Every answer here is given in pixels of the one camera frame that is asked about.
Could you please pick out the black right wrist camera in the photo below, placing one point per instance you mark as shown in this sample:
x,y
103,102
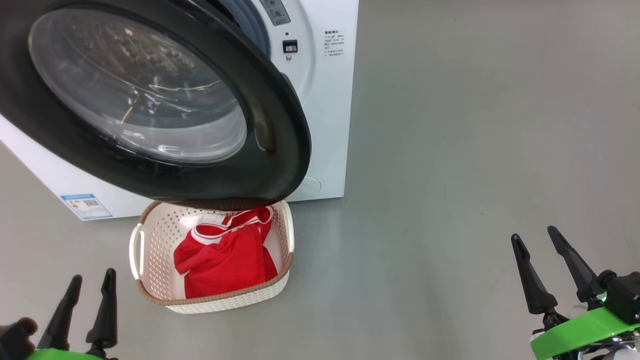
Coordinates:
x,y
625,297

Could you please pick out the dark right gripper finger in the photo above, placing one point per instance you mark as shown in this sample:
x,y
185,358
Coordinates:
x,y
535,285
577,267

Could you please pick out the cream laundry basket brown rim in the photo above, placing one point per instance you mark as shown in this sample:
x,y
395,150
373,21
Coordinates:
x,y
155,250

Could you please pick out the black round glass washer door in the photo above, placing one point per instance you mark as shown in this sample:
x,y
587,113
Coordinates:
x,y
150,90

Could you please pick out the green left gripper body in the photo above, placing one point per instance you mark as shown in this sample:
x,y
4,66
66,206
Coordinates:
x,y
70,356

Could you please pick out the white front-load washing machine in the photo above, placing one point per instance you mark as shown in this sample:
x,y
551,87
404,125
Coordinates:
x,y
325,125

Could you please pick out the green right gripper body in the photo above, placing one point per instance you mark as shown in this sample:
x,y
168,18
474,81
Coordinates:
x,y
585,332

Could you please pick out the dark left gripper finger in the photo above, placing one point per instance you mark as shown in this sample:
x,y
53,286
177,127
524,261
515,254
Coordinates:
x,y
106,320
62,320

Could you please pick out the red garment white trim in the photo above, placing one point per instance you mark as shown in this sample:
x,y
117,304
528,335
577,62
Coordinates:
x,y
245,220
225,272

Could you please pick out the blue white energy label sticker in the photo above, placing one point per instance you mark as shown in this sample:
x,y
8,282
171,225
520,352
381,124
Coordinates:
x,y
86,206

